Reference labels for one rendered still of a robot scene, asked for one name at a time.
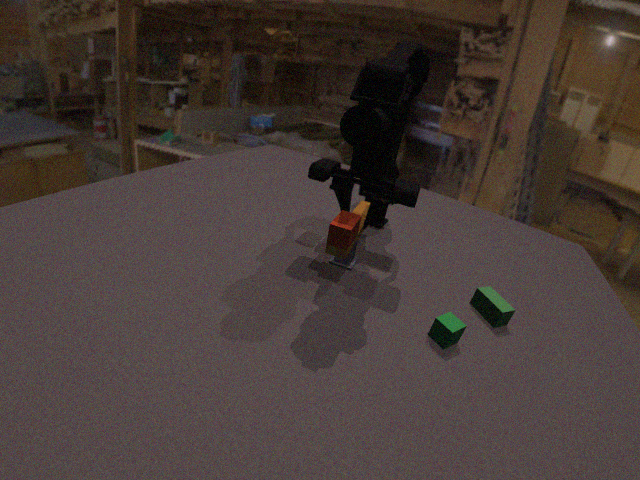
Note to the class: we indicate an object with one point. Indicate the green cube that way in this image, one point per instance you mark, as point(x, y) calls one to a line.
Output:
point(446, 330)

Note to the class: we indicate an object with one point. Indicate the orange bar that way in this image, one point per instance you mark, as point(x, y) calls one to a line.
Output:
point(345, 230)

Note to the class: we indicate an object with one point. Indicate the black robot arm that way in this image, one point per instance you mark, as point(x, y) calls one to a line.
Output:
point(390, 85)

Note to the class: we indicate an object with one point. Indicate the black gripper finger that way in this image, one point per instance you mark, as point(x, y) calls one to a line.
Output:
point(344, 196)
point(374, 205)

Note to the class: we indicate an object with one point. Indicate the green rectangular block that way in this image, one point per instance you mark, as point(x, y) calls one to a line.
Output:
point(492, 306)

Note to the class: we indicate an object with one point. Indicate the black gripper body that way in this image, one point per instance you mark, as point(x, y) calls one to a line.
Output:
point(367, 164)

